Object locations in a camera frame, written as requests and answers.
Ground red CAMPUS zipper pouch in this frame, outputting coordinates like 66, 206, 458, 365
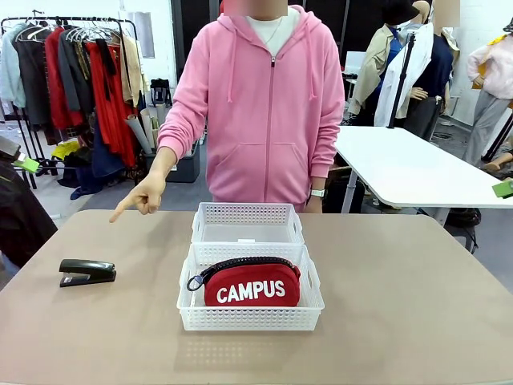
186, 256, 302, 309

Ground person's left forearm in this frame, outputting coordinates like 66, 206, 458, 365
307, 132, 338, 193

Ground person's right forearm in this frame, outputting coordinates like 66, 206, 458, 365
153, 120, 194, 178

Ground person's right hand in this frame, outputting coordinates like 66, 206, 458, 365
108, 169, 166, 225

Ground yellow bag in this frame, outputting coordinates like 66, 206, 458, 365
50, 140, 82, 162

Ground black fabric cover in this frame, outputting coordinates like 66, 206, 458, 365
0, 159, 59, 278

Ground black bag under table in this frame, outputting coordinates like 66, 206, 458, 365
443, 207, 483, 254

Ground navy blue cloth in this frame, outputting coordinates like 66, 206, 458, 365
70, 127, 126, 201

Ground red hanging jacket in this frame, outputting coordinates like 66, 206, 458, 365
43, 26, 84, 132

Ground dark grey hanging coat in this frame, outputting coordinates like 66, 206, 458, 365
14, 33, 52, 126

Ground white side table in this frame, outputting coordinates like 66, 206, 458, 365
333, 125, 513, 213

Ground mannequin in pink sweater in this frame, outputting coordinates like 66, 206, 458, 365
461, 33, 513, 166

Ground light blue hanging garment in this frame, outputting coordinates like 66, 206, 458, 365
0, 21, 26, 110

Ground long red dress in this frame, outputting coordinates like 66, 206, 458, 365
85, 41, 140, 168

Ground grey hanging jacket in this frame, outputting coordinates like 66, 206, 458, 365
57, 29, 96, 114

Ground black stapler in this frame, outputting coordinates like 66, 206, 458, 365
59, 257, 118, 289

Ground rolled paper tubes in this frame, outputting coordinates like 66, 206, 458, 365
123, 103, 170, 156

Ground black hanging scarf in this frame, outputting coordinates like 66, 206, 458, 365
94, 37, 118, 102

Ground mannequin in navy top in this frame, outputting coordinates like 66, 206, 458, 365
411, 19, 461, 142

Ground beige hanging garment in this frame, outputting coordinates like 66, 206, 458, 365
117, 33, 150, 108

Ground mannequin in white coat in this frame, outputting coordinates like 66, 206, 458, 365
374, 0, 437, 130

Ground black tripod pole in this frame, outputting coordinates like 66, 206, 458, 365
386, 30, 418, 130

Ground black metal clothes rack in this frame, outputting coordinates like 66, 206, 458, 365
0, 14, 142, 190

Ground black backpack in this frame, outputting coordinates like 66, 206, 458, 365
149, 77, 174, 108

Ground grey storage bin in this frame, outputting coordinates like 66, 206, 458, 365
143, 139, 202, 184

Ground mannequin in beige coat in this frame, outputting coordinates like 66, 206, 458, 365
346, 0, 420, 127

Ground white chair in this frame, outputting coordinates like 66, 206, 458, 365
343, 51, 369, 78

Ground white perforated plastic basket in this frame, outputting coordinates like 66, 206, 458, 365
191, 201, 307, 246
176, 241, 326, 332

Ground pink zip hoodie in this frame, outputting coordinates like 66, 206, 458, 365
157, 3, 346, 204

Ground white t-shirt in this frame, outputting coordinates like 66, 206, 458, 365
244, 7, 301, 58

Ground white wall poster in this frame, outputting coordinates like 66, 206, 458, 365
127, 10, 156, 59

